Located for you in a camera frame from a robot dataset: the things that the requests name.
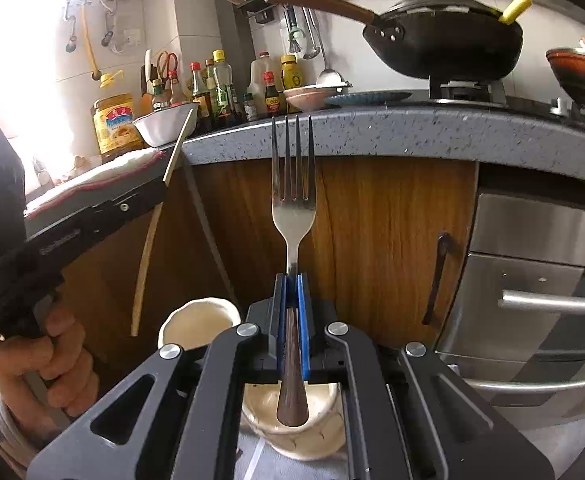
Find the black cabinet door handle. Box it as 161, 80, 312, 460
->
422, 231, 451, 326

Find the pink small bowl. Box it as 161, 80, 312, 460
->
284, 84, 345, 113

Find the wooden chopstick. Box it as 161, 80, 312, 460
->
130, 103, 197, 337

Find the person's left hand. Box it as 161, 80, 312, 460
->
0, 302, 98, 441

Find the white bowl on counter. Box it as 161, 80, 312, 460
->
133, 103, 198, 148

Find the stainless steel oven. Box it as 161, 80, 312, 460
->
436, 191, 585, 476

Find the brown frying pan wooden handle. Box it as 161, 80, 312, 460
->
545, 48, 585, 106

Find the cream floral ceramic utensil holder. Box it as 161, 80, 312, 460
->
157, 297, 346, 462

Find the white jug red cap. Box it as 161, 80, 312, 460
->
246, 51, 271, 118

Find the yellow spatula handle in wok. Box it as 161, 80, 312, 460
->
499, 0, 532, 25

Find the yellow mustard jar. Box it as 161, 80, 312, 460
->
280, 54, 303, 90

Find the black wok with brown handle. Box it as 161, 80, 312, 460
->
263, 0, 525, 82

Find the white red-edged cloth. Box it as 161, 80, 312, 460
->
23, 148, 166, 219

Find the red-cap sauce bottle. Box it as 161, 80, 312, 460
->
190, 62, 213, 133

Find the silver fork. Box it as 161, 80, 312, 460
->
271, 122, 315, 427

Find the yellow lidded jar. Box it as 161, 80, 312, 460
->
92, 93, 145, 162

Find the grey plaid table cloth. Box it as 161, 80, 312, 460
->
233, 429, 348, 479

